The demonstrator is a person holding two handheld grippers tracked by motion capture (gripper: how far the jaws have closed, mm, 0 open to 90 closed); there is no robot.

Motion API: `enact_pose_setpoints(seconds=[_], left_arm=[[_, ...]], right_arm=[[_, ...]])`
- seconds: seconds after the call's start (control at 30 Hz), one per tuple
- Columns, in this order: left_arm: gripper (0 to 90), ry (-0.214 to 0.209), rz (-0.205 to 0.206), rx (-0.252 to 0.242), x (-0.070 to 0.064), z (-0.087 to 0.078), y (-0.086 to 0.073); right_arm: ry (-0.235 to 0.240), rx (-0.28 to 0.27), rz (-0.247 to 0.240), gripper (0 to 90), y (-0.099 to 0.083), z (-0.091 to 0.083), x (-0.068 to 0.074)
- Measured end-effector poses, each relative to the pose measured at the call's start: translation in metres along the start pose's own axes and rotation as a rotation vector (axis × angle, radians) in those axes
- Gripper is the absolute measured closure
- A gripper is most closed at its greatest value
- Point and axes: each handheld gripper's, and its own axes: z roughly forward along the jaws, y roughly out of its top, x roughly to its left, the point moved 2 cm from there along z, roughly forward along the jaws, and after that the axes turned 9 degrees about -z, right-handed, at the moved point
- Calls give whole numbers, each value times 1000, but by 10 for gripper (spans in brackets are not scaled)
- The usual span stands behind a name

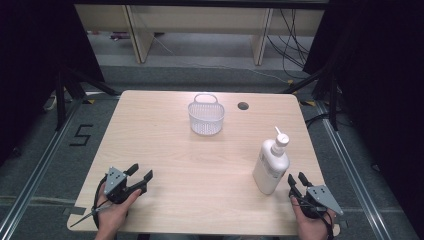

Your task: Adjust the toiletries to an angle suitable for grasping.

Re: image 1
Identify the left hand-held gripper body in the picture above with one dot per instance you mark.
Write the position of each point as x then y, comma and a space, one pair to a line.
115, 181

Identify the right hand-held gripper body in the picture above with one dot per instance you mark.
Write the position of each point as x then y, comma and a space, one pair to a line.
321, 196

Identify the white pump bottle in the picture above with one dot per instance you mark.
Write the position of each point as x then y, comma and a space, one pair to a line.
270, 166

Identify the white plastic basket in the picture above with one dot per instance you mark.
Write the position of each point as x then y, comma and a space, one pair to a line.
206, 118

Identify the person's left hand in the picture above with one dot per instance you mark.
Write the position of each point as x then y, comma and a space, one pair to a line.
115, 213

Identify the person's right hand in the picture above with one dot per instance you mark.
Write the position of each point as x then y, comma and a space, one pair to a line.
310, 226

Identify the black metal stand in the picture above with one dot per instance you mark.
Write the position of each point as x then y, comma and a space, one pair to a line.
333, 100
60, 100

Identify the dark round table grommet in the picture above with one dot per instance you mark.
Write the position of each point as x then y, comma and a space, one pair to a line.
243, 106

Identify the black curtain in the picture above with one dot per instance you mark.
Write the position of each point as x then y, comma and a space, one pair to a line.
30, 66
383, 83

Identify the light wooden desk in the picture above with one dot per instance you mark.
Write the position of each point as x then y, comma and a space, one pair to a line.
200, 20

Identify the aluminium floor rail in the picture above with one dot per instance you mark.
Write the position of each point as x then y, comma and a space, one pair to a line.
350, 166
36, 173

